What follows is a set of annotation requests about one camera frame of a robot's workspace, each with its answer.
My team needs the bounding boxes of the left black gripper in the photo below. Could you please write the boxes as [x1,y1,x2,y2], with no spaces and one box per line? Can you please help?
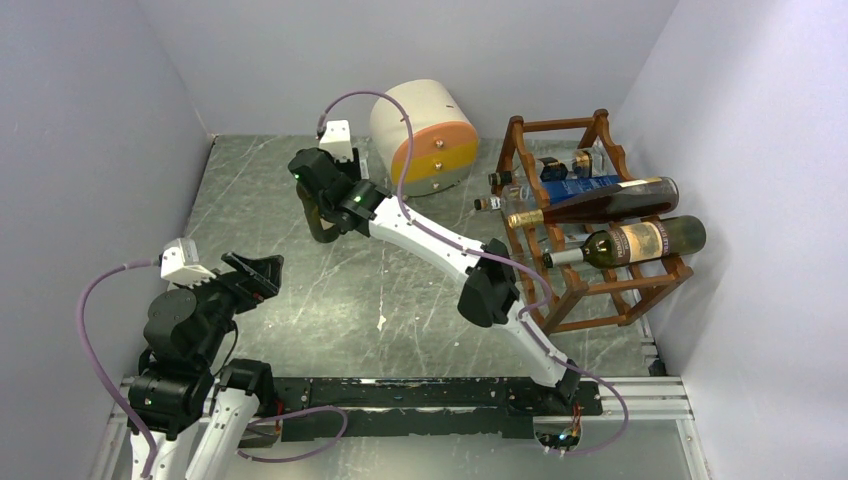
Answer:
[174,248,282,364]

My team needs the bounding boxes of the dark green wine bottle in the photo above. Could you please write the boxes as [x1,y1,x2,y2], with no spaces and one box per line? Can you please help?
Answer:
[296,183,341,244]

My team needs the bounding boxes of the gold-foil dark wine bottle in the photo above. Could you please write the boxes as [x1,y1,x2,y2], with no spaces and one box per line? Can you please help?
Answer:
[506,177,679,228]

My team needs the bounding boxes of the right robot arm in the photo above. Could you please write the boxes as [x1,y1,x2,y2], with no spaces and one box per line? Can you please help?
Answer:
[195,148,580,414]

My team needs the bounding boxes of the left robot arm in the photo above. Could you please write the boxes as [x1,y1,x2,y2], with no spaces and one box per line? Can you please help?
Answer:
[128,252,284,479]

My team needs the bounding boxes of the blue glass bottle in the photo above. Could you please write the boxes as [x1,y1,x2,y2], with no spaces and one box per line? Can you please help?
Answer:
[540,175,621,204]

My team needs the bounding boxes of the small clear black-cap bottle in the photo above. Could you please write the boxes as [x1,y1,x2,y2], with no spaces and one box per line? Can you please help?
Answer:
[488,148,607,186]

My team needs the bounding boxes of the wooden wine rack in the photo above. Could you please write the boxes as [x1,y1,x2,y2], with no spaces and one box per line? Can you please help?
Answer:
[492,110,706,335]

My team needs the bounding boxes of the green wine bottle tan label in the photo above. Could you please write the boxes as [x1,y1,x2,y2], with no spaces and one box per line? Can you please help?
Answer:
[542,215,707,269]

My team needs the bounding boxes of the round cream drawer cabinet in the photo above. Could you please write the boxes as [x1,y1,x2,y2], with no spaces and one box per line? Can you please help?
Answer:
[369,79,479,197]

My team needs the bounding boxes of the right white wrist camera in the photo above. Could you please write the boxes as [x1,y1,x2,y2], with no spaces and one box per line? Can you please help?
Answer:
[319,120,354,163]

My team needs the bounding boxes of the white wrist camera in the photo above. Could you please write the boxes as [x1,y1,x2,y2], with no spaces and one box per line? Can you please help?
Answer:
[319,120,354,163]
[160,238,217,288]

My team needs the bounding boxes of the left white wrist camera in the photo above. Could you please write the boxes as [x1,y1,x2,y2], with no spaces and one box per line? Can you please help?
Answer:
[160,238,217,288]

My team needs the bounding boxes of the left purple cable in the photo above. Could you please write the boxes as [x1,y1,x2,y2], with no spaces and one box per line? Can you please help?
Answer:
[75,259,164,480]

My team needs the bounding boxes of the purple cable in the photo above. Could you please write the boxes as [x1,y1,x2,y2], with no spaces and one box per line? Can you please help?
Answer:
[317,90,631,458]
[75,259,164,480]

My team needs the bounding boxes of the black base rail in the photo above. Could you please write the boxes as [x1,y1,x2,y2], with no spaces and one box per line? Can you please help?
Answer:
[258,377,603,442]

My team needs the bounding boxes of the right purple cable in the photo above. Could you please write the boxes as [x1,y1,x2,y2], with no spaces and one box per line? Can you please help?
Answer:
[317,90,631,458]

